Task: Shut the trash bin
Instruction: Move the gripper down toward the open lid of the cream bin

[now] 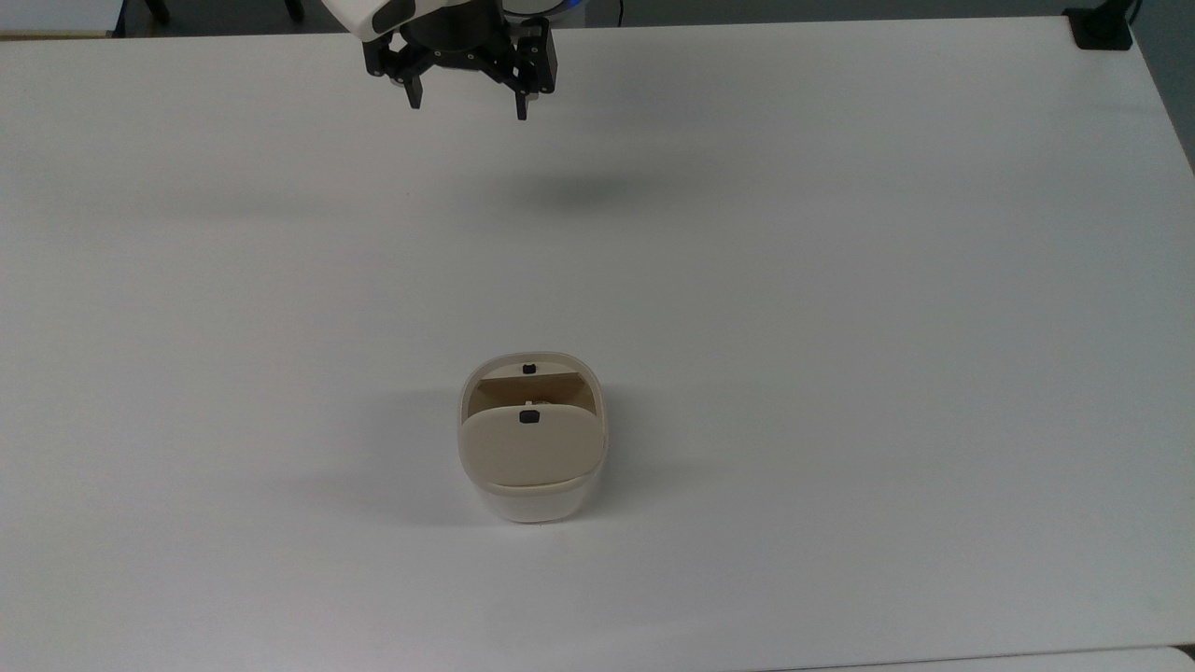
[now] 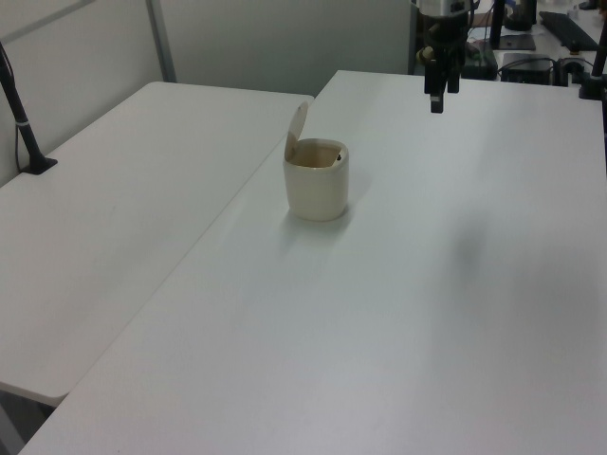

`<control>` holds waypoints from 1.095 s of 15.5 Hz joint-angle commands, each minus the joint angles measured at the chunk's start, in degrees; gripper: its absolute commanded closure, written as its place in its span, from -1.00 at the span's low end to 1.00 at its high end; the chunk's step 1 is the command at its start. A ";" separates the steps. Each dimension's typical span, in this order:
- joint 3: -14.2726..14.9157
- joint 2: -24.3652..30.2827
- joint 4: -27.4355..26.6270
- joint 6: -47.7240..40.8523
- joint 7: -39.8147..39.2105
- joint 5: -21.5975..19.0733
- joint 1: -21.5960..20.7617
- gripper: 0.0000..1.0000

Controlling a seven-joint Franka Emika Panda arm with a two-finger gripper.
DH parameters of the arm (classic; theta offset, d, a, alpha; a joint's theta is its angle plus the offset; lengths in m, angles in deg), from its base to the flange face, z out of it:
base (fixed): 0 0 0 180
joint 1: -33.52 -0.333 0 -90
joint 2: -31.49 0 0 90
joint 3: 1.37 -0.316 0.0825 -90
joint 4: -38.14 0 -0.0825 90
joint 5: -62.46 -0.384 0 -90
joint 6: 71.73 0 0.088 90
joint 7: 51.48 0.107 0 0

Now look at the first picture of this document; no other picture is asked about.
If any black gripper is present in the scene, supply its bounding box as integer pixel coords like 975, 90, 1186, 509
364, 17, 558, 121

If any small white trash bin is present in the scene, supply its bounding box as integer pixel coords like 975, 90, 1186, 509
457, 351, 610, 525

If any beige trash bin lid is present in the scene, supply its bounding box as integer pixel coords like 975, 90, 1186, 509
462, 402, 599, 488

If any black table clamp mount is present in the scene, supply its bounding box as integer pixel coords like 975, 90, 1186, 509
1063, 0, 1143, 51

